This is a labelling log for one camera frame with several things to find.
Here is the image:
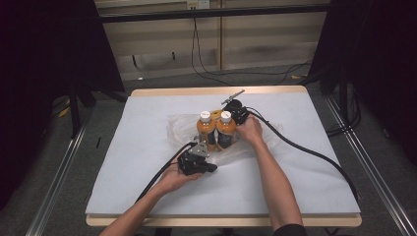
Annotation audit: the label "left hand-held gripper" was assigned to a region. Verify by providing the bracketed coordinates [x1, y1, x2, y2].
[176, 140, 218, 177]

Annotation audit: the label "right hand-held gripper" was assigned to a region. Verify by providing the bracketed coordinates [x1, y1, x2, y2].
[220, 88, 252, 126]

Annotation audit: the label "orange juice bottle white cap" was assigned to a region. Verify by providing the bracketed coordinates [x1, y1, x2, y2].
[215, 110, 237, 150]
[196, 110, 217, 152]

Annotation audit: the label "clear plastic bag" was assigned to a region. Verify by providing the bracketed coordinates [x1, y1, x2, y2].
[165, 112, 285, 165]

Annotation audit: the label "person's right hand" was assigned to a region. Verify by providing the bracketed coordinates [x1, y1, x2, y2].
[235, 115, 265, 146]

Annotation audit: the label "person's left hand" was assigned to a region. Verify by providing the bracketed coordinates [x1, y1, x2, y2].
[155, 169, 205, 197]

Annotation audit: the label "wooden table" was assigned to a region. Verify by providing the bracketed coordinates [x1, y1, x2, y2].
[85, 85, 363, 228]

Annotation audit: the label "white table sheet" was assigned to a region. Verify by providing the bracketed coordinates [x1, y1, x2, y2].
[86, 91, 362, 216]

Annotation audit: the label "black horizontal bar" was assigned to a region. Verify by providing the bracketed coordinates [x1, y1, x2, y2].
[97, 3, 331, 24]

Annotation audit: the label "black curtain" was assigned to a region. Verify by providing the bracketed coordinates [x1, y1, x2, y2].
[307, 0, 417, 159]
[0, 0, 126, 211]

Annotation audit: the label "left hand-held gripper cable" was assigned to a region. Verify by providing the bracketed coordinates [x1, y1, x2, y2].
[135, 141, 198, 204]

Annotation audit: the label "hand-held gripper cable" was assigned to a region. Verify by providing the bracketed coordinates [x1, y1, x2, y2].
[135, 141, 198, 204]
[245, 106, 359, 203]

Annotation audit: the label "thin black hanging cable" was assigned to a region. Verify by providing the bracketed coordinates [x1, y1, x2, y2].
[194, 17, 313, 77]
[190, 17, 234, 87]

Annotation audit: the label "right hand-held gripper cable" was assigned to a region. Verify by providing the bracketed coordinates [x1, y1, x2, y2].
[245, 106, 359, 203]

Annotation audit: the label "beige wall panel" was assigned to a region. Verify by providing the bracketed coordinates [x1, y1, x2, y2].
[93, 0, 331, 82]

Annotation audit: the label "black floor cables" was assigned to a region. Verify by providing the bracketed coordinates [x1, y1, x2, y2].
[326, 87, 363, 138]

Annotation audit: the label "wall power outlet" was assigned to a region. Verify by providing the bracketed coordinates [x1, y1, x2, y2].
[186, 0, 211, 11]

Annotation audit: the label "metal floor rail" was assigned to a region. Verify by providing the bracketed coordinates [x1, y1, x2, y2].
[324, 94, 417, 236]
[25, 106, 96, 236]

